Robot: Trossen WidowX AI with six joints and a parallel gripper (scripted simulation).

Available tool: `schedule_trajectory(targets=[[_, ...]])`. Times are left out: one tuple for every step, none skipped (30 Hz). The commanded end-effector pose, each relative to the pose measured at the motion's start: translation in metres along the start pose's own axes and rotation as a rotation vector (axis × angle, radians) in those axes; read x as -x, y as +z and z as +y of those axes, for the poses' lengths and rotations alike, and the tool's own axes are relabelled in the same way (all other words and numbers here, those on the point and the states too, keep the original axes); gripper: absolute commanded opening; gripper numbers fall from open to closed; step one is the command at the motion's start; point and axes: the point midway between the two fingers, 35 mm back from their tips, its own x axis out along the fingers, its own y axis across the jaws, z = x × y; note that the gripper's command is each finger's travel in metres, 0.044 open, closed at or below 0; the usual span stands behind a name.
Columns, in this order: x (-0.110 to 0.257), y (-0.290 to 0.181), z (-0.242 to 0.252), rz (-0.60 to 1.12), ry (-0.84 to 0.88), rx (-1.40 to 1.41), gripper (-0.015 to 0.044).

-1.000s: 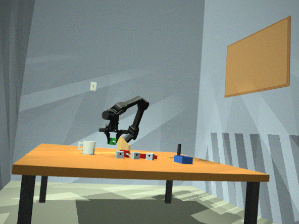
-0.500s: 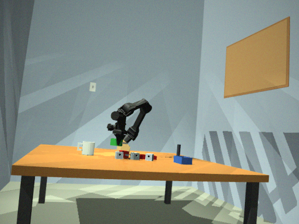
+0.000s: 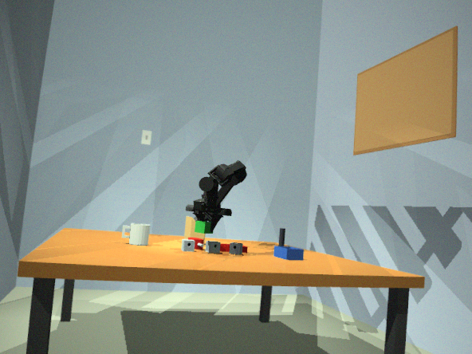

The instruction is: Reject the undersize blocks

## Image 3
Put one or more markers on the black cylinder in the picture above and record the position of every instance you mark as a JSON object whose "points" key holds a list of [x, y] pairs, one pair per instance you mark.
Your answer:
{"points": [[282, 237]]}

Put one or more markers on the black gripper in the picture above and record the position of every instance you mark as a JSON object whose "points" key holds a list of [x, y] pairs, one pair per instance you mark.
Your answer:
{"points": [[218, 212]]}

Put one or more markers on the red block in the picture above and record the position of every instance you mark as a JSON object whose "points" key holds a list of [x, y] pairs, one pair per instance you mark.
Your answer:
{"points": [[198, 243]]}

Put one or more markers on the red tray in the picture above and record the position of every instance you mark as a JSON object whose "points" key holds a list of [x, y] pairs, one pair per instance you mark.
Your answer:
{"points": [[226, 248]]}

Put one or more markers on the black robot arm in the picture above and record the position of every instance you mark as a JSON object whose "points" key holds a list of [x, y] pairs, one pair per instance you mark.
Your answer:
{"points": [[226, 177]]}

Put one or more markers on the blue rectangular box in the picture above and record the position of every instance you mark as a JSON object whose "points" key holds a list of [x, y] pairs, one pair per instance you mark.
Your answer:
{"points": [[288, 253]]}

